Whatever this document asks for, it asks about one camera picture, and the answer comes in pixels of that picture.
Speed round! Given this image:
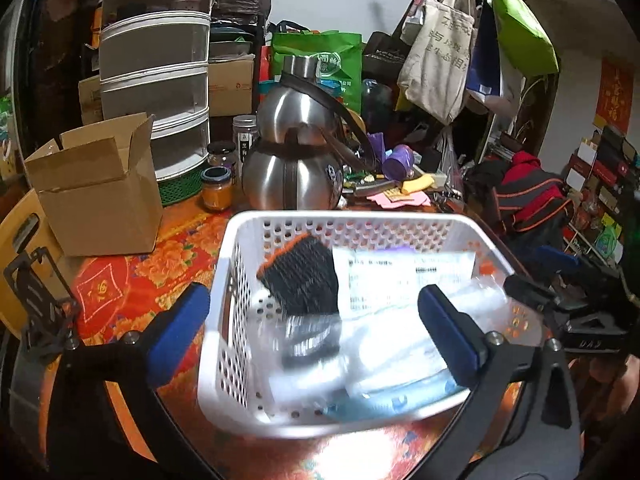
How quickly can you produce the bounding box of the blue white hanging bag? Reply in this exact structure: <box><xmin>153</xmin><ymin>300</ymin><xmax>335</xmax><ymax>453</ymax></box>
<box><xmin>465</xmin><ymin>5</ymin><xmax>526</xmax><ymax>106</ymax></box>

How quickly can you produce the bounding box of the person's right hand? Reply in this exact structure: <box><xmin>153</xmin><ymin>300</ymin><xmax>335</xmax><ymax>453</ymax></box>
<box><xmin>590</xmin><ymin>352</ymin><xmax>640</xmax><ymax>411</ymax></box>

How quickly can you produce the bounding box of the clear plastic bag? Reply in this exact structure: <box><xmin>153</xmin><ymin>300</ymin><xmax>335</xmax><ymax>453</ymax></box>
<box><xmin>345</xmin><ymin>280</ymin><xmax>511</xmax><ymax>396</ymax></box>
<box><xmin>437</xmin><ymin>125</ymin><xmax>461</xmax><ymax>186</ymax></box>

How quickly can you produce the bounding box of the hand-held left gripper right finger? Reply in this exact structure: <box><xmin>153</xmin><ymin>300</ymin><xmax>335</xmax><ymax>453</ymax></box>
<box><xmin>417</xmin><ymin>284</ymin><xmax>583</xmax><ymax>480</ymax></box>

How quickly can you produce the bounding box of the blue face mask packet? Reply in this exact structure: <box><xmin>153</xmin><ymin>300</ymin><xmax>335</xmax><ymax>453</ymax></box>
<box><xmin>322</xmin><ymin>382</ymin><xmax>463</xmax><ymax>423</ymax></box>

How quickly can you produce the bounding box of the white tiered storage organizer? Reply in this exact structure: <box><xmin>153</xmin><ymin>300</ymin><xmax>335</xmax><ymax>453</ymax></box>
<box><xmin>97</xmin><ymin>0</ymin><xmax>213</xmax><ymax>181</ymax></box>

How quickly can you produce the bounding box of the black bag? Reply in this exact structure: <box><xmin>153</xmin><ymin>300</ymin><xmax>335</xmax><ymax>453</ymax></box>
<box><xmin>361</xmin><ymin>31</ymin><xmax>411</xmax><ymax>78</ymax></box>

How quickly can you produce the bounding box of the clear plastic packet white label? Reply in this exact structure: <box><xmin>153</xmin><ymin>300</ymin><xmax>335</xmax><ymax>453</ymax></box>
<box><xmin>332</xmin><ymin>247</ymin><xmax>478</xmax><ymax>318</ymax></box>

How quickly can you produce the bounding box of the green shopping bag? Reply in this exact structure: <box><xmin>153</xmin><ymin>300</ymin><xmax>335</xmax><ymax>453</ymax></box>
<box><xmin>270</xmin><ymin>21</ymin><xmax>363</xmax><ymax>113</ymax></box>

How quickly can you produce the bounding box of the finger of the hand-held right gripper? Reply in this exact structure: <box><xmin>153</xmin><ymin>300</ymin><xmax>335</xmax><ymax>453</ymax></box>
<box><xmin>531</xmin><ymin>245</ymin><xmax>583</xmax><ymax>273</ymax></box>
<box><xmin>504</xmin><ymin>274</ymin><xmax>561</xmax><ymax>313</ymax></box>

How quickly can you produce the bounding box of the beige canvas tote bag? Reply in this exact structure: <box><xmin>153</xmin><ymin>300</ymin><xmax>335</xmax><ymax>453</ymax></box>
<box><xmin>397</xmin><ymin>0</ymin><xmax>476</xmax><ymax>123</ymax></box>

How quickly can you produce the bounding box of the red black garment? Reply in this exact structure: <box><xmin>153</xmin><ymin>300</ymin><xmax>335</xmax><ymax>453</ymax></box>
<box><xmin>492</xmin><ymin>151</ymin><xmax>576</xmax><ymax>233</ymax></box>

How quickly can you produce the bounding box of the black knit glove orange cuff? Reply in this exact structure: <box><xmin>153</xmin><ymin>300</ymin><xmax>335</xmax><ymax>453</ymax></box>
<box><xmin>256</xmin><ymin>232</ymin><xmax>341</xmax><ymax>316</ymax></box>

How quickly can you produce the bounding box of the gourd-shaped steel kettle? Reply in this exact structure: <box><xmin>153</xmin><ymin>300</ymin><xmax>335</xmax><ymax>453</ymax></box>
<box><xmin>241</xmin><ymin>55</ymin><xmax>376</xmax><ymax>211</ymax></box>

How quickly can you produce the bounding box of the tall clear jar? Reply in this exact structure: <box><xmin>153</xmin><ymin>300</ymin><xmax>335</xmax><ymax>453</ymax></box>
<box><xmin>232</xmin><ymin>115</ymin><xmax>260</xmax><ymax>161</ymax></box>

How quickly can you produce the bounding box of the orange glass jar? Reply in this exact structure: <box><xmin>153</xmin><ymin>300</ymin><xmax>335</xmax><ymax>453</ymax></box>
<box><xmin>200</xmin><ymin>167</ymin><xmax>233</xmax><ymax>211</ymax></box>

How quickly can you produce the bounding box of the red wall poster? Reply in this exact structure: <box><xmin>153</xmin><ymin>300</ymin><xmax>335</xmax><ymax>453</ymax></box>
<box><xmin>594</xmin><ymin>57</ymin><xmax>636</xmax><ymax>131</ymax></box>

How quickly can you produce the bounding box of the purple cup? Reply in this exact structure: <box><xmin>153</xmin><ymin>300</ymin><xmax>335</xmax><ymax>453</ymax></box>
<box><xmin>382</xmin><ymin>144</ymin><xmax>416</xmax><ymax>181</ymax></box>

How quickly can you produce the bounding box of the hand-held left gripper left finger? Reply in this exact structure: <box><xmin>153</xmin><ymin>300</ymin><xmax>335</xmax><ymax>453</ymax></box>
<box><xmin>47</xmin><ymin>282</ymin><xmax>226</xmax><ymax>480</ymax></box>

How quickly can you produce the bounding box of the black folding phone holder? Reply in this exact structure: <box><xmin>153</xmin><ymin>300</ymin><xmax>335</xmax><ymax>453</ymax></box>
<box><xmin>2</xmin><ymin>247</ymin><xmax>81</xmax><ymax>351</ymax></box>

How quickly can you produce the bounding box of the open cardboard box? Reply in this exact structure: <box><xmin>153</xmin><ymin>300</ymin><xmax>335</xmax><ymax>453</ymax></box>
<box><xmin>24</xmin><ymin>112</ymin><xmax>165</xmax><ymax>258</ymax></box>

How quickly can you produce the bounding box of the lime green bag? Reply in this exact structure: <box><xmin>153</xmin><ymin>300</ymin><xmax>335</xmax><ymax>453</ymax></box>
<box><xmin>482</xmin><ymin>0</ymin><xmax>560</xmax><ymax>77</ymax></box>

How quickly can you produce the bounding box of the red floral tablecloth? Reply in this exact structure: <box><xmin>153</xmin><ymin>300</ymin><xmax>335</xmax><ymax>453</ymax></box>
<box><xmin>40</xmin><ymin>195</ymin><xmax>556</xmax><ymax>480</ymax></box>

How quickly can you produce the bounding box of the green plastic basket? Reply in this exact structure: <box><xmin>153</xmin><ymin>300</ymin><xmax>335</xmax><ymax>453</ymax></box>
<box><xmin>157</xmin><ymin>167</ymin><xmax>206</xmax><ymax>206</ymax></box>

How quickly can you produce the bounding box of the small brown cardboard carton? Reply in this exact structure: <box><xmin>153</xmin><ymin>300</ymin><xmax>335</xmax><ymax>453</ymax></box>
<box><xmin>77</xmin><ymin>75</ymin><xmax>103</xmax><ymax>126</ymax></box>

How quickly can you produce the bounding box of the clear hanging plastic bag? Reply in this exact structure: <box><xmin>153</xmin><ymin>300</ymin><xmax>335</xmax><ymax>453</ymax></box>
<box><xmin>437</xmin><ymin>125</ymin><xmax>461</xmax><ymax>186</ymax></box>

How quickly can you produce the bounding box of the yellow sponge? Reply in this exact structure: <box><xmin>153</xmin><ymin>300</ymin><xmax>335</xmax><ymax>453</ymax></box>
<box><xmin>401</xmin><ymin>175</ymin><xmax>435</xmax><ymax>195</ymax></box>

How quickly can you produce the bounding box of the shelf of assorted boxes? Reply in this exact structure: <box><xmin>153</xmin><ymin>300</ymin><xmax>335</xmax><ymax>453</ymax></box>
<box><xmin>562</xmin><ymin>125</ymin><xmax>640</xmax><ymax>266</ymax></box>

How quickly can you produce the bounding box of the pink paper sheet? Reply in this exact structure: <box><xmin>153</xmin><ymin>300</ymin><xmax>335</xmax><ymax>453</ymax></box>
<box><xmin>367</xmin><ymin>190</ymin><xmax>431</xmax><ymax>207</ymax></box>

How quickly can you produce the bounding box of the clear plastic bottle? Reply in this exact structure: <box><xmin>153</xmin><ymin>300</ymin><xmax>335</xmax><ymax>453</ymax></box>
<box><xmin>361</xmin><ymin>79</ymin><xmax>393</xmax><ymax>116</ymax></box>

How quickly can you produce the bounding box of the white perforated plastic basket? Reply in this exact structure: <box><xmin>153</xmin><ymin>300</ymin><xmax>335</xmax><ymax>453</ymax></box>
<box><xmin>197</xmin><ymin>210</ymin><xmax>548</xmax><ymax>440</ymax></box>

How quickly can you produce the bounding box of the dark lidded glass jar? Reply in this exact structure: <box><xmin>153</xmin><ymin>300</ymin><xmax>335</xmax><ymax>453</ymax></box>
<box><xmin>206</xmin><ymin>141</ymin><xmax>238</xmax><ymax>171</ymax></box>

